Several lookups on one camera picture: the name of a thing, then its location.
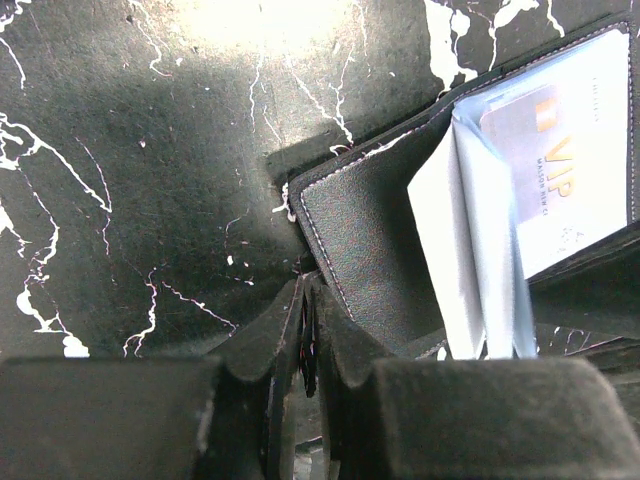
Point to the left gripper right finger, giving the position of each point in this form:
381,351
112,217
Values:
386,417

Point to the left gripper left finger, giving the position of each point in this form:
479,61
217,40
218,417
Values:
228,415

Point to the black leather card holder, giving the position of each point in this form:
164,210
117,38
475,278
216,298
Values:
354,209

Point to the silver VIP card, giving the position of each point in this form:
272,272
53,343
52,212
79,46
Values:
562,144

